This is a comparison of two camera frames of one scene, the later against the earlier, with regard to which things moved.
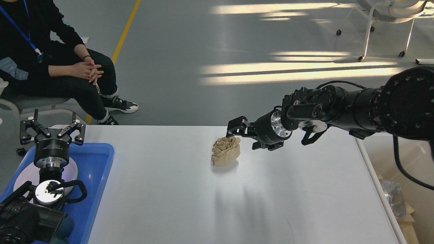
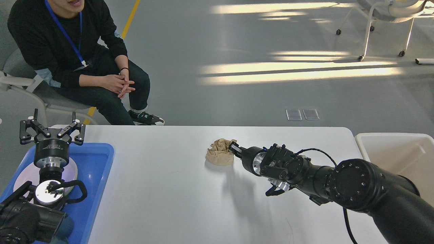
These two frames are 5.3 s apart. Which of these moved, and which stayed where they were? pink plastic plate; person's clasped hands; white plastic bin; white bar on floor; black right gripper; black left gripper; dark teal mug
Moved: person's clasped hands; black right gripper
Stayed: pink plastic plate; white plastic bin; dark teal mug; black left gripper; white bar on floor
